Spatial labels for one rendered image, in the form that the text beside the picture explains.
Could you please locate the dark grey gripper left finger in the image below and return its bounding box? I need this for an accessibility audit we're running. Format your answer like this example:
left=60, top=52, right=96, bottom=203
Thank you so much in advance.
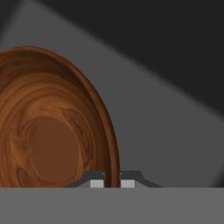
left=63, top=170, right=106, bottom=189

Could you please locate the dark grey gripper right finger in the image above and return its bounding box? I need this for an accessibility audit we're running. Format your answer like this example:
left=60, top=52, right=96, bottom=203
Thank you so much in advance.
left=119, top=170, right=163, bottom=189

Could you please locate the brown wooden bowl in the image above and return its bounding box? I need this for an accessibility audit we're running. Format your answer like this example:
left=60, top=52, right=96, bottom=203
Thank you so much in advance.
left=0, top=45, right=122, bottom=189

